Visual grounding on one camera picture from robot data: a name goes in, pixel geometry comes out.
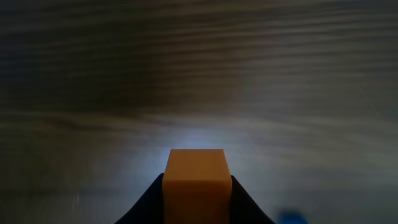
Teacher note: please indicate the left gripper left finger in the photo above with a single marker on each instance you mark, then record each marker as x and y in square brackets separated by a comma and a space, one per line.
[146, 208]

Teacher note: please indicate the blue cube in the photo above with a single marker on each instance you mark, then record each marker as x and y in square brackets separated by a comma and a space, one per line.
[292, 217]

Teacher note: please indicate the orange cube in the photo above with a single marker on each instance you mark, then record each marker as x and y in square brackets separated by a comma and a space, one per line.
[197, 186]

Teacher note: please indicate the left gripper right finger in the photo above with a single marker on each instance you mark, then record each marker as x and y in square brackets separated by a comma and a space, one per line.
[245, 208]

